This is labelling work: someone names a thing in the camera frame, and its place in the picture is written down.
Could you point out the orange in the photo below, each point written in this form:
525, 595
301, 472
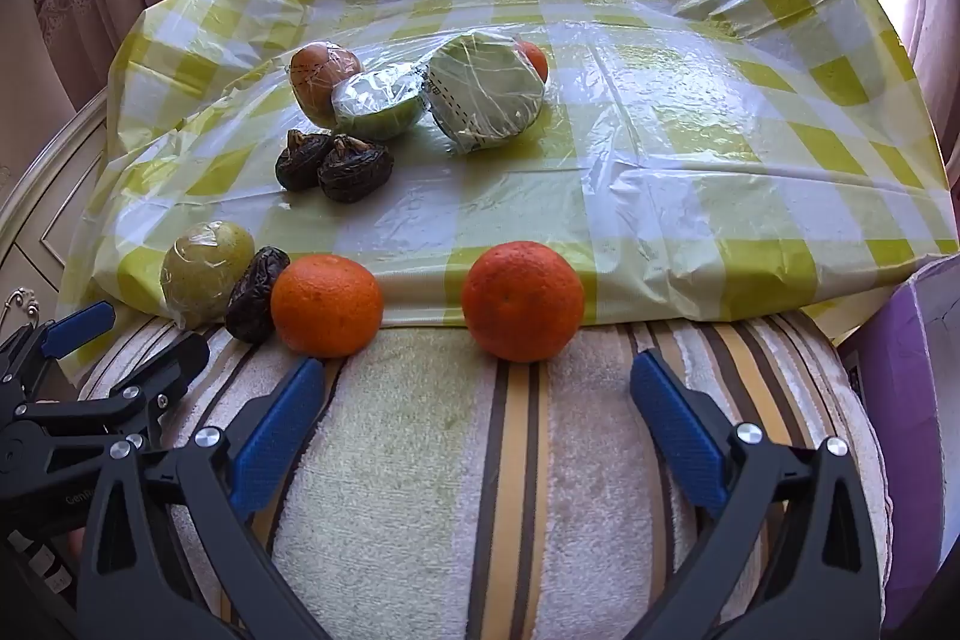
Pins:
534, 59
326, 306
523, 302

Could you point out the wrapped green half fruit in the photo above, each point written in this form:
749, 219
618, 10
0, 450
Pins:
375, 104

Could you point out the purple-rimmed cardboard box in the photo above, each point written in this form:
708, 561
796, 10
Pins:
915, 385

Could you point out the yellow checked plastic tablecloth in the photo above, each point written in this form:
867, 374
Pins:
675, 160

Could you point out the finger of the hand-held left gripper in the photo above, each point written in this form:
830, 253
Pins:
176, 362
75, 329

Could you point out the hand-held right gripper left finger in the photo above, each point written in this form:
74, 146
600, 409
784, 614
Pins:
274, 441

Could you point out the cream carved cabinet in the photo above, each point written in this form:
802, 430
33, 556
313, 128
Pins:
45, 212

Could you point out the green pear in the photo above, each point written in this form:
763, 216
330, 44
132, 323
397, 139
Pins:
199, 272

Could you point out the large wrapped green fruit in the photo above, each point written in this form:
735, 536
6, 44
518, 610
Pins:
484, 85

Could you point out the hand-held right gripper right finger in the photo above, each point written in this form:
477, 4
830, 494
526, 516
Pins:
679, 437

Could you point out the striped towel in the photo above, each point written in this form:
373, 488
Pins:
420, 460

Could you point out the dark dried fruit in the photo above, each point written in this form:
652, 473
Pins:
251, 302
352, 171
300, 164

